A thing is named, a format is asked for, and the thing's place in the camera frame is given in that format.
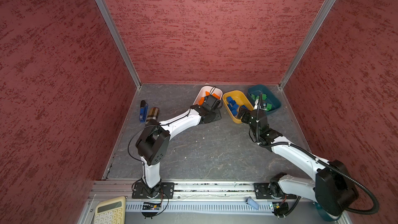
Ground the yellow plastic bin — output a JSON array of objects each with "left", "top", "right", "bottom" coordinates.
[{"left": 222, "top": 90, "right": 254, "bottom": 124}]

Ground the green alarm clock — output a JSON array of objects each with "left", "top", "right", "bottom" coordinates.
[{"left": 315, "top": 203, "right": 341, "bottom": 222}]

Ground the orange lego plate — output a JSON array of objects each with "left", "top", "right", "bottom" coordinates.
[{"left": 212, "top": 93, "right": 220, "bottom": 99}]

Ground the aluminium corner post right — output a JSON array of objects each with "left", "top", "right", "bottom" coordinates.
[{"left": 279, "top": 0, "right": 336, "bottom": 90}]

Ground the white plastic bin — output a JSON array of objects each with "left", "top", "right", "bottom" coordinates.
[{"left": 193, "top": 86, "right": 223, "bottom": 105}]

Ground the aluminium corner post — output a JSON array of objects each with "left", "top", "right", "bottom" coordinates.
[
  {"left": 95, "top": 0, "right": 142, "bottom": 90},
  {"left": 279, "top": 0, "right": 336, "bottom": 90}
]

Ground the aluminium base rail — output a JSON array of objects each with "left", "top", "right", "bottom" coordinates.
[{"left": 77, "top": 178, "right": 352, "bottom": 224}]

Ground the aluminium corner post left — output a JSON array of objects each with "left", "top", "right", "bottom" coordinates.
[{"left": 95, "top": 0, "right": 142, "bottom": 90}]

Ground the small blue cylinder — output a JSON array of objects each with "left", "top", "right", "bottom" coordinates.
[{"left": 245, "top": 197, "right": 260, "bottom": 210}]

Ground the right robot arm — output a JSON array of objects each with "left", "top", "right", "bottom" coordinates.
[{"left": 237, "top": 107, "right": 359, "bottom": 217}]

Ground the beige calculator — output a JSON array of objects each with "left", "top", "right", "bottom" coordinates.
[{"left": 93, "top": 196, "right": 126, "bottom": 224}]

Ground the orange lego brick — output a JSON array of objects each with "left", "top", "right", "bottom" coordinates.
[{"left": 199, "top": 97, "right": 205, "bottom": 105}]

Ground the black corrugated cable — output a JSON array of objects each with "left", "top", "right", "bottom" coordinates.
[{"left": 256, "top": 92, "right": 380, "bottom": 215}]

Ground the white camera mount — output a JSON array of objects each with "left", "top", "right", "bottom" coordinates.
[{"left": 254, "top": 96, "right": 260, "bottom": 110}]

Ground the plaid fabric case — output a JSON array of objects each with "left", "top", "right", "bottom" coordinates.
[{"left": 146, "top": 107, "right": 160, "bottom": 122}]

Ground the teal plastic bin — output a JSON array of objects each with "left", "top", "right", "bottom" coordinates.
[{"left": 246, "top": 85, "right": 282, "bottom": 115}]

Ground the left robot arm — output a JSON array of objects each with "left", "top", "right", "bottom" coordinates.
[{"left": 136, "top": 94, "right": 221, "bottom": 199}]

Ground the blue lego brick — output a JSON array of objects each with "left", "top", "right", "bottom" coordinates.
[
  {"left": 227, "top": 96, "right": 236, "bottom": 105},
  {"left": 228, "top": 104, "right": 238, "bottom": 109},
  {"left": 230, "top": 108, "right": 238, "bottom": 117}
]

